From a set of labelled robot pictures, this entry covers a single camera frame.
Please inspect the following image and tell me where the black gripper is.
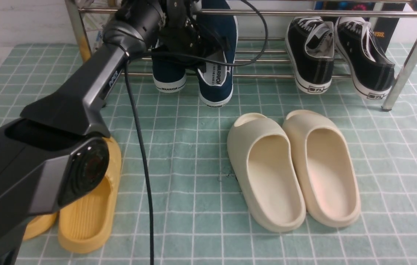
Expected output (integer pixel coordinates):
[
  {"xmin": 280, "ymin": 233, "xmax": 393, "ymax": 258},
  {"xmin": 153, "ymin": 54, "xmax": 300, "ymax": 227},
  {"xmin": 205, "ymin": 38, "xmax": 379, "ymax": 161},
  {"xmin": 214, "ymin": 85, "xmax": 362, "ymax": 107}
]
[{"xmin": 158, "ymin": 0, "xmax": 227, "ymax": 72}]

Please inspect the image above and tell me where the navy slip-on shoe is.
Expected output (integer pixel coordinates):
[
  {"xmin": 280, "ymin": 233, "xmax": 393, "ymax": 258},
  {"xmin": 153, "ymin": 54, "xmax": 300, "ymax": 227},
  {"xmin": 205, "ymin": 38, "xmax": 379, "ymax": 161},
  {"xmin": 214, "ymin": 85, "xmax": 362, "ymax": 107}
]
[
  {"xmin": 151, "ymin": 55, "xmax": 187, "ymax": 93},
  {"xmin": 196, "ymin": 14, "xmax": 238, "ymax": 107}
]

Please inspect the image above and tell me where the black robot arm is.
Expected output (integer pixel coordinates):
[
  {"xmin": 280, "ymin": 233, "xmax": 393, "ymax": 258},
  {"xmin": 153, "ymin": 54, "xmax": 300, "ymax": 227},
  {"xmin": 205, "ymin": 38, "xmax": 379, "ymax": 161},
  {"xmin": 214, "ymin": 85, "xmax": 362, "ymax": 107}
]
[{"xmin": 0, "ymin": 0, "xmax": 204, "ymax": 265}]

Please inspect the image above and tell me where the chrome metal shoe rack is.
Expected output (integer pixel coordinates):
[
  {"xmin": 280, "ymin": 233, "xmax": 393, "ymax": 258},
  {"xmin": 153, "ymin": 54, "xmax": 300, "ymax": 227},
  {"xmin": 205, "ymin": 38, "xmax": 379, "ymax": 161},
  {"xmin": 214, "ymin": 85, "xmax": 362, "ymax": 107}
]
[{"xmin": 64, "ymin": 0, "xmax": 417, "ymax": 112}]

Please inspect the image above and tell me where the black canvas sneaker left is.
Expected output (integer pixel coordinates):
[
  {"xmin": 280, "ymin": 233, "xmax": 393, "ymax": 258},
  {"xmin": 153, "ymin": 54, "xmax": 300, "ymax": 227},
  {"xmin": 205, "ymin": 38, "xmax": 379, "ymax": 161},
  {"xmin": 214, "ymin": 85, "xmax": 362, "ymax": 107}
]
[{"xmin": 285, "ymin": 17, "xmax": 335, "ymax": 94}]

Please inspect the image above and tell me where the black canvas sneaker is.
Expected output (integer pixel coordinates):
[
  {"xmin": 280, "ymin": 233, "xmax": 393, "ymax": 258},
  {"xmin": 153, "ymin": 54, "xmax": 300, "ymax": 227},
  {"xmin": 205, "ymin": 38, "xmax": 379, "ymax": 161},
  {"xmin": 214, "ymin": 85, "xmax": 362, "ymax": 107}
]
[
  {"xmin": 285, "ymin": 17, "xmax": 335, "ymax": 94},
  {"xmin": 334, "ymin": 17, "xmax": 395, "ymax": 100}
]

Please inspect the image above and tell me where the cream slide slipper left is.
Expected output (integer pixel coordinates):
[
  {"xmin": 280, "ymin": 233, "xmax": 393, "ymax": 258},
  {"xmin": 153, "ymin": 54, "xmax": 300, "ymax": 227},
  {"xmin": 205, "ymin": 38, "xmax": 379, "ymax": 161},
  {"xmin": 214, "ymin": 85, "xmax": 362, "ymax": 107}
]
[{"xmin": 227, "ymin": 113, "xmax": 306, "ymax": 233}]

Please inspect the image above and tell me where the cream slide slipper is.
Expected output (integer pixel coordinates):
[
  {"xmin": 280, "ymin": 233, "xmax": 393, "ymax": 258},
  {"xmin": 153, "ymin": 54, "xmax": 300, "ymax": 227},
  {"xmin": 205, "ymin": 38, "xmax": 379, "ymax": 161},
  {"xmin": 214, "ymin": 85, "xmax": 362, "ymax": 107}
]
[
  {"xmin": 227, "ymin": 113, "xmax": 306, "ymax": 233},
  {"xmin": 282, "ymin": 110, "xmax": 361, "ymax": 227}
]

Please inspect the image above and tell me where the green checked floor cloth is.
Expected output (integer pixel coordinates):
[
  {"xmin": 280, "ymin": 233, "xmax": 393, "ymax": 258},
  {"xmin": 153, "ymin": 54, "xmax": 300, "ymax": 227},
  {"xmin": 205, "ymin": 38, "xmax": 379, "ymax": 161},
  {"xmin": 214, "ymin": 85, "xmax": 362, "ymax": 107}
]
[{"xmin": 0, "ymin": 44, "xmax": 417, "ymax": 265}]

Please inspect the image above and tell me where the cream slide slipper right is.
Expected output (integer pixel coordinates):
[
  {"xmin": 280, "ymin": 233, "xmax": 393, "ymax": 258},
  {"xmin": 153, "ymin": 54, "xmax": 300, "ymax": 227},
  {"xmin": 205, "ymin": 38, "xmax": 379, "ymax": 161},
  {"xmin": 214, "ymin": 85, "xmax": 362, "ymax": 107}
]
[{"xmin": 282, "ymin": 110, "xmax": 361, "ymax": 227}]

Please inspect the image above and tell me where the black canvas sneaker right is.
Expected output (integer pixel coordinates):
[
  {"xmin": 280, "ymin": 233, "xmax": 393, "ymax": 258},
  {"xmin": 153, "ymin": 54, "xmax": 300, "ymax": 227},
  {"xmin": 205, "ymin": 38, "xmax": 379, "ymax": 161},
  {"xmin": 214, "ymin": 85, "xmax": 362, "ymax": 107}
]
[{"xmin": 334, "ymin": 17, "xmax": 395, "ymax": 100}]

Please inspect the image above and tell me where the dark printed box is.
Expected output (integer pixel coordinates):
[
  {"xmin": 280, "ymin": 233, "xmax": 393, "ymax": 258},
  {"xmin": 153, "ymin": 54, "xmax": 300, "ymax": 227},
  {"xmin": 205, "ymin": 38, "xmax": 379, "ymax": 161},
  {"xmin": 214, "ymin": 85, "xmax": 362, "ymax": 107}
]
[{"xmin": 314, "ymin": 2, "xmax": 407, "ymax": 52}]

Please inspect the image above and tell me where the yellow slide slipper right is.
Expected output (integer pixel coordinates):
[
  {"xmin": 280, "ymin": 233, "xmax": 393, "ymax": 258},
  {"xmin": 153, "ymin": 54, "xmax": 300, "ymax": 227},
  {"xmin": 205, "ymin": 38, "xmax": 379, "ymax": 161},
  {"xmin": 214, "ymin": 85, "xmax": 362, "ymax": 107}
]
[{"xmin": 57, "ymin": 137, "xmax": 122, "ymax": 254}]

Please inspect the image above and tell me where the yellow slide slipper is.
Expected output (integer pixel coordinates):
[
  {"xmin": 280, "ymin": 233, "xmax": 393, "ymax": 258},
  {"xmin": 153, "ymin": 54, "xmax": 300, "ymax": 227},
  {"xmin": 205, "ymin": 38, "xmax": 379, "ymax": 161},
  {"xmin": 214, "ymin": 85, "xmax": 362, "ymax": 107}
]
[
  {"xmin": 57, "ymin": 137, "xmax": 122, "ymax": 254},
  {"xmin": 23, "ymin": 212, "xmax": 58, "ymax": 241}
]

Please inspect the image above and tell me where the yellow slide slipper left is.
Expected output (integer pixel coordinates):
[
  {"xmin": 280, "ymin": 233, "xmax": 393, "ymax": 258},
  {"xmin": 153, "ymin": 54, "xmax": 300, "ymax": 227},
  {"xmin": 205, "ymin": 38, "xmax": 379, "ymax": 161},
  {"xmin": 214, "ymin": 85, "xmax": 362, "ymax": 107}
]
[{"xmin": 23, "ymin": 212, "xmax": 58, "ymax": 241}]

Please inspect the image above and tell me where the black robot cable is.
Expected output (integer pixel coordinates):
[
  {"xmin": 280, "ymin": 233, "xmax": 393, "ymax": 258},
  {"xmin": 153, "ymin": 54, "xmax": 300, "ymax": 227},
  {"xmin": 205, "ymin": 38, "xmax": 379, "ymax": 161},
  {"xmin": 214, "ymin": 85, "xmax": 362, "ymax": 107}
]
[{"xmin": 124, "ymin": 0, "xmax": 269, "ymax": 265}]

